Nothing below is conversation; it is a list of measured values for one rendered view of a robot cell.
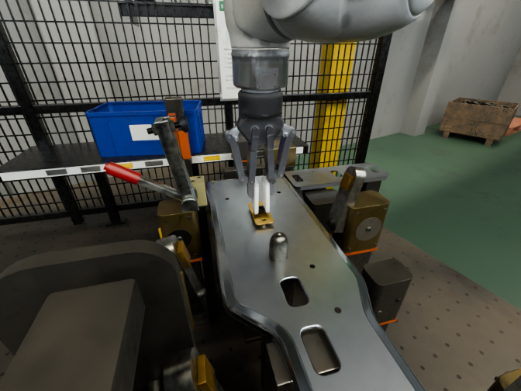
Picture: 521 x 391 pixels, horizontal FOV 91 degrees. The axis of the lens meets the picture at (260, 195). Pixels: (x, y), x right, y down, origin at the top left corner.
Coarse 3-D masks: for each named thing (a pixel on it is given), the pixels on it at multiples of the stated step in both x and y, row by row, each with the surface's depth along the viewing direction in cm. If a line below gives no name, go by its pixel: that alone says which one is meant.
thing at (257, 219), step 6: (258, 204) 58; (252, 210) 55; (258, 210) 54; (264, 210) 54; (258, 216) 53; (264, 216) 53; (270, 216) 53; (258, 222) 52; (264, 222) 52; (270, 222) 52
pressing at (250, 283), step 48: (240, 192) 64; (288, 192) 64; (240, 240) 48; (288, 240) 48; (240, 288) 39; (336, 288) 39; (288, 336) 32; (336, 336) 32; (384, 336) 33; (336, 384) 28; (384, 384) 28
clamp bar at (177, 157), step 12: (156, 120) 40; (168, 120) 42; (180, 120) 41; (156, 132) 41; (168, 132) 41; (168, 144) 42; (168, 156) 42; (180, 156) 43; (180, 168) 44; (180, 180) 45; (180, 192) 46; (192, 192) 47
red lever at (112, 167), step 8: (104, 168) 42; (112, 168) 42; (120, 168) 43; (128, 168) 44; (120, 176) 43; (128, 176) 43; (136, 176) 44; (144, 176) 45; (136, 184) 44; (144, 184) 45; (152, 184) 45; (160, 184) 46; (160, 192) 46; (168, 192) 47; (176, 192) 47
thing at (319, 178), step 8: (312, 168) 77; (320, 168) 77; (328, 168) 77; (336, 168) 77; (344, 168) 77; (376, 168) 77; (288, 176) 72; (304, 176) 72; (312, 176) 72; (320, 176) 72; (328, 176) 72; (368, 176) 72; (376, 176) 72; (384, 176) 72; (296, 184) 68; (304, 184) 68; (312, 184) 68; (320, 184) 68; (328, 184) 69; (336, 184) 69
